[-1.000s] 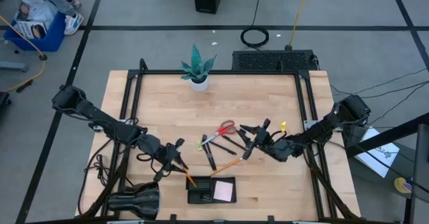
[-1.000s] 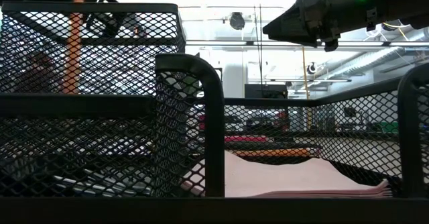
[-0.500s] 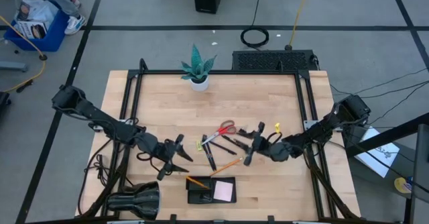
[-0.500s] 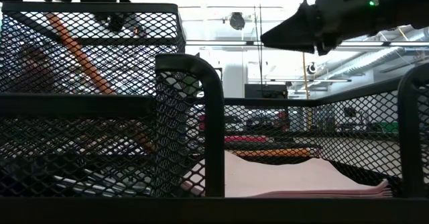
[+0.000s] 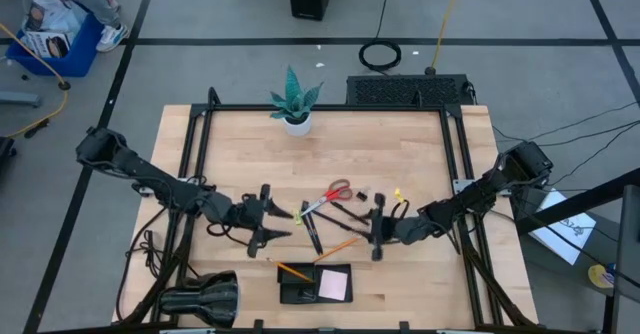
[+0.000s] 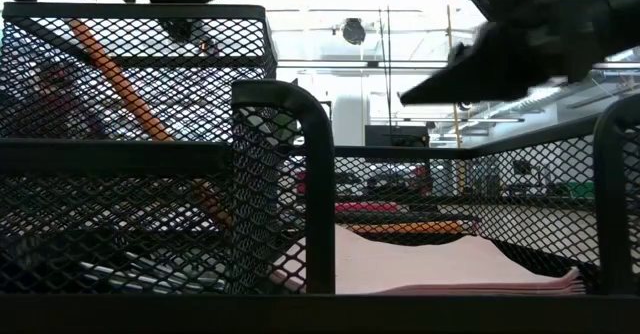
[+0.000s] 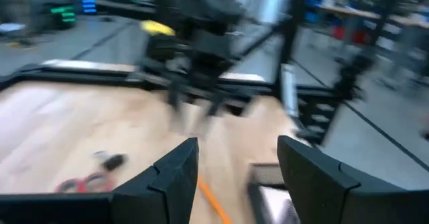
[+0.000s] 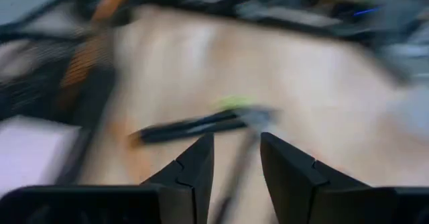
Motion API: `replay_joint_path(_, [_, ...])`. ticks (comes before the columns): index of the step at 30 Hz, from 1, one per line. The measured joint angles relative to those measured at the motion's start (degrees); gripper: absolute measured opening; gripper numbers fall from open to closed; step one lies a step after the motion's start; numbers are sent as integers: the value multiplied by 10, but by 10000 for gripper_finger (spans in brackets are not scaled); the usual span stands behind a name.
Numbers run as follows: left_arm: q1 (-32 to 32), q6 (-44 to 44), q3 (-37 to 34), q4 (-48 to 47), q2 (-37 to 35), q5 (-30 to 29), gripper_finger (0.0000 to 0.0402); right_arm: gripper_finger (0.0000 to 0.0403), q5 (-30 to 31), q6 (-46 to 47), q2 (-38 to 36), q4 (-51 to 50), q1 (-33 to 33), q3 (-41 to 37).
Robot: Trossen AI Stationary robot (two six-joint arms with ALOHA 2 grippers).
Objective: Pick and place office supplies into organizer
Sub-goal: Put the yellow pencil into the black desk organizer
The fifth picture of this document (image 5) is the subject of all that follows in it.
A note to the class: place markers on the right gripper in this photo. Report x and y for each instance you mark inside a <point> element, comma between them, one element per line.
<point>395,229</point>

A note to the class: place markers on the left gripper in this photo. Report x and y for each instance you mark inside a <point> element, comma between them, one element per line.
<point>250,214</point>

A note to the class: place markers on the small yellow-green highlighter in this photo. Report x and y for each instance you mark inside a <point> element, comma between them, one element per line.
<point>298,218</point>

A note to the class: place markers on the small black binder clip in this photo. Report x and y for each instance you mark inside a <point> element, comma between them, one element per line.
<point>361,195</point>

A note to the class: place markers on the orange pencil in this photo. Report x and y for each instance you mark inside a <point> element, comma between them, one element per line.
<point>336,250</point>
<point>295,272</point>

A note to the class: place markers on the black mesh desk organizer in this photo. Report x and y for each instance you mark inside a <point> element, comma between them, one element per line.
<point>287,296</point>

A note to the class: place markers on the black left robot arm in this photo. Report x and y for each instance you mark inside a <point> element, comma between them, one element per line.
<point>150,176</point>

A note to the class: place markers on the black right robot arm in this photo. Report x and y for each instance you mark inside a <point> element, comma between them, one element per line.
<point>475,196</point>

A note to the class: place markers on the pink sticky note pad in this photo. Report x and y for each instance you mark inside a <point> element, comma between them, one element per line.
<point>333,285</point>

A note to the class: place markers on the white round plant pot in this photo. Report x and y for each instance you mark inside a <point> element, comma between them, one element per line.
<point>297,126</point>

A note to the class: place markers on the black desk lamp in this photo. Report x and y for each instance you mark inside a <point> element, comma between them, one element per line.
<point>205,299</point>

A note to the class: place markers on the green snake plant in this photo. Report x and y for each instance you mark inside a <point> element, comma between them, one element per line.
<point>295,96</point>

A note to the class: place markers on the black vented computer case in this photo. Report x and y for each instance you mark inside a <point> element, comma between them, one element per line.
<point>405,91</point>

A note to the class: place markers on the white paper sheet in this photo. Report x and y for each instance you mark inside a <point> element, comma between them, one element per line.
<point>570,229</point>

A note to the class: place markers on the black metal beam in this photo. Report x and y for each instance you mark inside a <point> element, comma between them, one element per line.
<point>575,205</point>

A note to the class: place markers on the yellow round disc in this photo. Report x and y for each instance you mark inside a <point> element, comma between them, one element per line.
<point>599,276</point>

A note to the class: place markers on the blue plastic bin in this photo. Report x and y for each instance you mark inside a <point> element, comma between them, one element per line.
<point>82,56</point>

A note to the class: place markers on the grey furniture foot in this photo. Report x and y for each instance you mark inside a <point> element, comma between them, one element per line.
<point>20,99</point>

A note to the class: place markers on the white printed box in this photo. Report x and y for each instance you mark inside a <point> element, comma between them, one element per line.
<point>55,16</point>
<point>42,44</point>

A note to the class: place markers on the black aluminium table frame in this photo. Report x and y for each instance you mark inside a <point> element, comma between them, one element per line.
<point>325,108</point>

